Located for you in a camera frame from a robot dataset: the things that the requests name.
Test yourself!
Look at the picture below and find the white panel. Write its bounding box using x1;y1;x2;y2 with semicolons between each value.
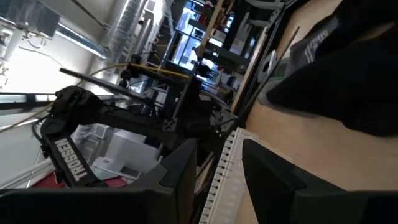
71;123;162;181

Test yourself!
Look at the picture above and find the black knit work glove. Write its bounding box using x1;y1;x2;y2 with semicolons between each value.
266;29;398;138

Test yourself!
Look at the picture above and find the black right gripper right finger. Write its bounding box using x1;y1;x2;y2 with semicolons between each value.
243;139;346;224

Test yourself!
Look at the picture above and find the white slotted cable duct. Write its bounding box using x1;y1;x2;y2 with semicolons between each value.
198;127;259;224

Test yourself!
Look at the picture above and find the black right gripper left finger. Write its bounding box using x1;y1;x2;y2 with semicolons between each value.
132;138;199;224

